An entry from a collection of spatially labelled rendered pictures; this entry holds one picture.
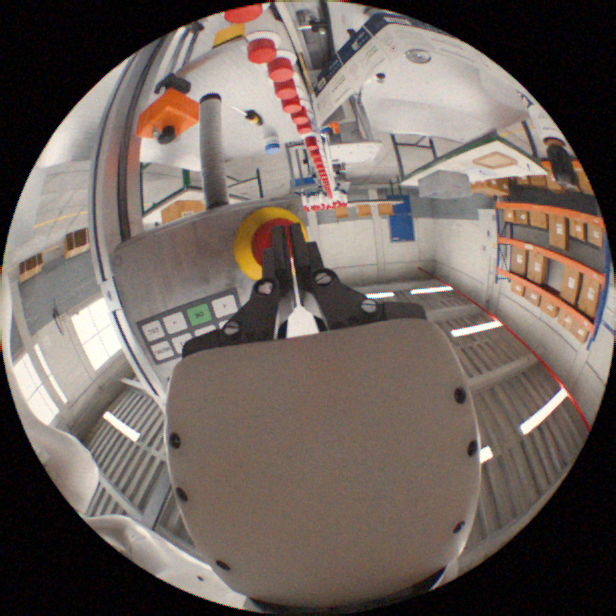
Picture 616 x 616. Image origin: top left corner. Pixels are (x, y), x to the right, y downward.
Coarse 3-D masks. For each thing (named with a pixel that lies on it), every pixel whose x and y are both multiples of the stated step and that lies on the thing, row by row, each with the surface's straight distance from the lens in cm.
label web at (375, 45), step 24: (384, 24) 41; (408, 24) 42; (360, 48) 44; (384, 48) 38; (408, 48) 34; (432, 48) 36; (456, 48) 41; (336, 72) 48; (360, 72) 41; (384, 72) 38; (504, 72) 46; (312, 96) 57; (336, 96) 46
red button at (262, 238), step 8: (264, 224) 13; (272, 224) 13; (280, 224) 13; (288, 224) 14; (256, 232) 13; (264, 232) 13; (272, 232) 13; (288, 232) 13; (256, 240) 13; (264, 240) 13; (272, 240) 13; (288, 240) 13; (256, 248) 13; (264, 248) 13; (256, 256) 13
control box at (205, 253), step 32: (192, 224) 15; (224, 224) 15; (256, 224) 15; (128, 256) 16; (160, 256) 15; (192, 256) 15; (224, 256) 15; (128, 288) 17; (160, 288) 16; (192, 288) 15; (224, 288) 15
